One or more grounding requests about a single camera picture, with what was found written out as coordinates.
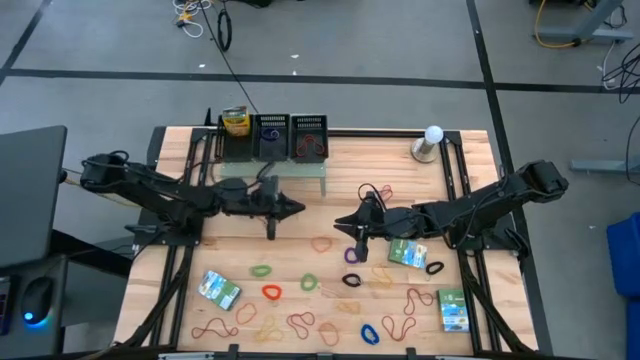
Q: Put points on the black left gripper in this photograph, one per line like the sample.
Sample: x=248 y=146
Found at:
x=267 y=206

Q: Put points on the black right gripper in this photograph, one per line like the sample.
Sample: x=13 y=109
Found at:
x=377 y=222

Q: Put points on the red rubber band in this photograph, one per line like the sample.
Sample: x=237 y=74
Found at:
x=298 y=150
x=398 y=339
x=300 y=324
x=389 y=190
x=215 y=320
x=406 y=305

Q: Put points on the black slatted plastic basket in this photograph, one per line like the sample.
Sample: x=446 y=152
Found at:
x=237 y=150
x=320 y=156
x=262 y=150

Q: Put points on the yellow rubber band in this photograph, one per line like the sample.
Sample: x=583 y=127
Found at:
x=381 y=277
x=338 y=307
x=270 y=330

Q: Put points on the green crayon box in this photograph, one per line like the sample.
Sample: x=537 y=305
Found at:
x=219 y=290
x=453 y=310
x=407 y=253
x=236 y=125

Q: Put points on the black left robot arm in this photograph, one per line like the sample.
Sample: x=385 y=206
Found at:
x=150 y=192

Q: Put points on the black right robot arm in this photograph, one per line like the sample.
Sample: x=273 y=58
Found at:
x=475 y=210

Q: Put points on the grey desk foot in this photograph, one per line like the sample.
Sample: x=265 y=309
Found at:
x=605 y=166

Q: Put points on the grey desk base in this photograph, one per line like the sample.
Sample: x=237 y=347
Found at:
x=595 y=34

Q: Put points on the green perforated metal shelf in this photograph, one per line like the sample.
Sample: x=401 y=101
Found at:
x=300 y=170

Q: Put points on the white bulb table lamp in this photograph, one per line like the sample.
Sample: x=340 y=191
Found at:
x=425 y=150

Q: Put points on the black table corner plate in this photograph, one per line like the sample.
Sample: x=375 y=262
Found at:
x=156 y=147

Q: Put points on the black computer mouse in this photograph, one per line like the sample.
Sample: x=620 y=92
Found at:
x=37 y=300

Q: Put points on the blue plastic bin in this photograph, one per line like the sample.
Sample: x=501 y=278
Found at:
x=634 y=330
x=625 y=255

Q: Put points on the dark keyboard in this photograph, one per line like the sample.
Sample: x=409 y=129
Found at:
x=4 y=305

